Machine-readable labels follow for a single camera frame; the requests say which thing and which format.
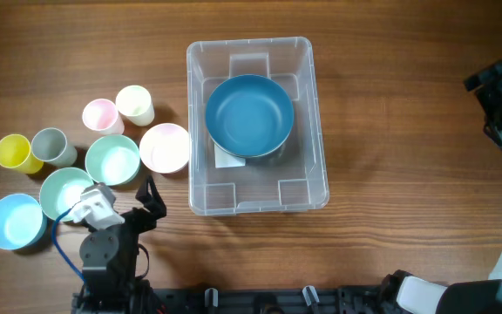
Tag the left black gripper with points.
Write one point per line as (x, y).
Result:
(152, 201)

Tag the dark blue plate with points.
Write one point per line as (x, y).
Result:
(249, 116)

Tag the light blue bowl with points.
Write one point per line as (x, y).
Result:
(22, 221)

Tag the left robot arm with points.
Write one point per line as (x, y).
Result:
(109, 253)

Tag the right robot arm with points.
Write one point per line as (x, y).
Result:
(405, 293)

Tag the clear plastic storage container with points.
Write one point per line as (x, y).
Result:
(292, 178)

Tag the mint green bowl right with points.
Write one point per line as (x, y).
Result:
(113, 160)

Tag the mint green bowl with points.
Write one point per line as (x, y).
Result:
(62, 189)
(113, 160)

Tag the pink plastic bowl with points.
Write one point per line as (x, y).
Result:
(165, 148)

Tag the white paper label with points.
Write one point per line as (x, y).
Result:
(222, 159)

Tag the mint green bowl left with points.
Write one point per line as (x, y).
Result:
(62, 189)

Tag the pink plastic cup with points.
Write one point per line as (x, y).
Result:
(102, 116)

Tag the cream plastic cup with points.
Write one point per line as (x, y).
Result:
(136, 104)

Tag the grey plastic cup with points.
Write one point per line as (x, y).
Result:
(51, 145)

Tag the yellow plastic cup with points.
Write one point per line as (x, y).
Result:
(16, 154)

